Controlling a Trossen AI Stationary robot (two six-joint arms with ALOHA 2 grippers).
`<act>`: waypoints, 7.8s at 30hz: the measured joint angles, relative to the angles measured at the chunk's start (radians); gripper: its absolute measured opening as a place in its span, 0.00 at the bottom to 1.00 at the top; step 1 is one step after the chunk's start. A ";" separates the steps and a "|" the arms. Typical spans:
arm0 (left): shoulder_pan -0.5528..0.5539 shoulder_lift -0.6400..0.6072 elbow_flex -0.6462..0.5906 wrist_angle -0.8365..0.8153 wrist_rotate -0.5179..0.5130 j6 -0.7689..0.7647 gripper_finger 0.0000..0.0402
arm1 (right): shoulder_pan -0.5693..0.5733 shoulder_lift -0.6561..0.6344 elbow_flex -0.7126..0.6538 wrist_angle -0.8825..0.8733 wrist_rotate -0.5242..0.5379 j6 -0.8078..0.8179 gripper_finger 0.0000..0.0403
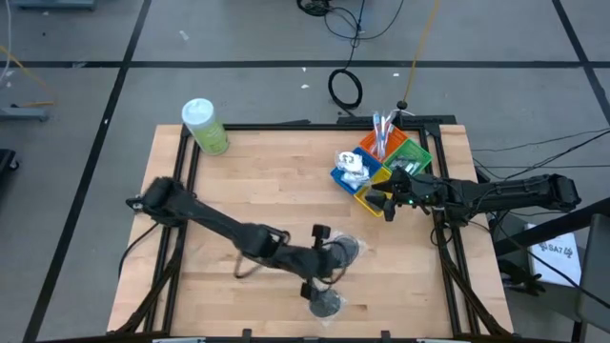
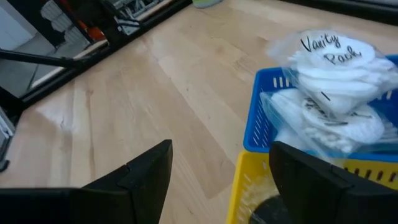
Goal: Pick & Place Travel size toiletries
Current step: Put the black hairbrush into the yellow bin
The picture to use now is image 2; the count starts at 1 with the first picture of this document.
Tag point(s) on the white cotton vanity pack bag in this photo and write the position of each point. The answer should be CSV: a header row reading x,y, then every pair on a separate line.
x,y
335,74
342,127

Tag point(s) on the yellow plastic basket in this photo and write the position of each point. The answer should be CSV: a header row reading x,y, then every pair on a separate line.
x,y
245,174

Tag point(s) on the black aluminium table frame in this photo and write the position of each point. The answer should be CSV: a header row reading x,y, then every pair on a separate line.
x,y
46,59

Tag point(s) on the black sponge disc bag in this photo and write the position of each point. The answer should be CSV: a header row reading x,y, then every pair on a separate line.
x,y
267,211

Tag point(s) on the blue plastic basket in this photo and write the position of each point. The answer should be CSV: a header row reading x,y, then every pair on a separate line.
x,y
264,130

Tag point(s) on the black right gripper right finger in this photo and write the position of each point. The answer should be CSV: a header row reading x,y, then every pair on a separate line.
x,y
326,199

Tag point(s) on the green wipes canister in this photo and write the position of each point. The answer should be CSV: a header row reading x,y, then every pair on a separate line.
x,y
206,3

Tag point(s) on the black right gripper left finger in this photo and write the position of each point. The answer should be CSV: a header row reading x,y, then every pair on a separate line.
x,y
109,202

